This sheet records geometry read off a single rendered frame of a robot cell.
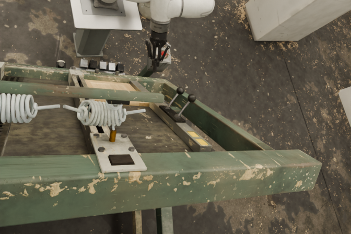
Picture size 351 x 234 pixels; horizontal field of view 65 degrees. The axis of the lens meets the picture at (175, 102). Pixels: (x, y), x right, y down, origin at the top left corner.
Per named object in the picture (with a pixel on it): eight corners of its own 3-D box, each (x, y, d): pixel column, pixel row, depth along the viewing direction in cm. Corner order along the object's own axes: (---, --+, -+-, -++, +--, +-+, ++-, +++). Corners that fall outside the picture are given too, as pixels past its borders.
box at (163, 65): (160, 58, 213) (170, 48, 197) (161, 73, 209) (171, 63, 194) (145, 56, 207) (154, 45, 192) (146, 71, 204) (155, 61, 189)
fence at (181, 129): (136, 86, 182) (137, 81, 181) (210, 155, 100) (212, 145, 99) (128, 86, 180) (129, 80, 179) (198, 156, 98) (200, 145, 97)
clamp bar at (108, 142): (82, 82, 167) (86, 42, 160) (139, 208, 65) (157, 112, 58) (64, 80, 162) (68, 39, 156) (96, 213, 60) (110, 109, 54)
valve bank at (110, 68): (122, 71, 215) (131, 58, 195) (123, 88, 211) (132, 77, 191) (52, 63, 193) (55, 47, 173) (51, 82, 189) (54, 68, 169)
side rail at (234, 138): (168, 97, 195) (171, 83, 192) (285, 188, 100) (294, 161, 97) (161, 97, 192) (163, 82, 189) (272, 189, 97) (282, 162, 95)
